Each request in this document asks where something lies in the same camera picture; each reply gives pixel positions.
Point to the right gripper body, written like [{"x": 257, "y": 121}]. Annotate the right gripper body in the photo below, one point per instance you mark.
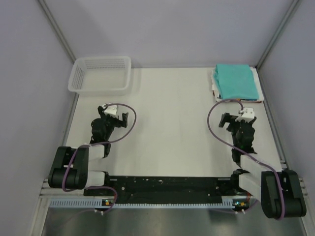
[{"x": 234, "y": 125}]

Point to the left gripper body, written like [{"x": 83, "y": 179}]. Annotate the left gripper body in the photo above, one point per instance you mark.
[{"x": 110, "y": 122}]

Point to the teal t-shirt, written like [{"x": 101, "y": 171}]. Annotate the teal t-shirt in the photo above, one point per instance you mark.
[{"x": 235, "y": 81}]

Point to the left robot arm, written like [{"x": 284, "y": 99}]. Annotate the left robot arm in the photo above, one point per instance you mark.
[{"x": 71, "y": 166}]

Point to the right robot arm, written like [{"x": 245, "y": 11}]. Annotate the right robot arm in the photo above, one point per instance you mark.
[{"x": 279, "y": 192}]

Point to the white flower print t-shirt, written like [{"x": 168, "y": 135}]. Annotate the white flower print t-shirt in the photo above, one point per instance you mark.
[{"x": 217, "y": 94}]

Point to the white plastic basket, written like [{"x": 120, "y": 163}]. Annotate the white plastic basket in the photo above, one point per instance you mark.
[{"x": 101, "y": 76}]

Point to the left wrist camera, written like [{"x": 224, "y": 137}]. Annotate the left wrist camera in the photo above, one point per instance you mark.
[{"x": 109, "y": 109}]

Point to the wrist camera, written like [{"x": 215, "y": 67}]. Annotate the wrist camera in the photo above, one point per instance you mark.
[
  {"x": 246, "y": 113},
  {"x": 109, "y": 109}
]

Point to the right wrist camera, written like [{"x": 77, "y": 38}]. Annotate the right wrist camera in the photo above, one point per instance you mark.
[{"x": 246, "y": 113}]

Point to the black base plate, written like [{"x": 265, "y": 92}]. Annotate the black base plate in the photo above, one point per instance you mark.
[{"x": 173, "y": 190}]

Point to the white slotted cable duct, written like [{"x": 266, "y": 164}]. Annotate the white slotted cable duct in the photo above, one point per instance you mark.
[{"x": 103, "y": 204}]

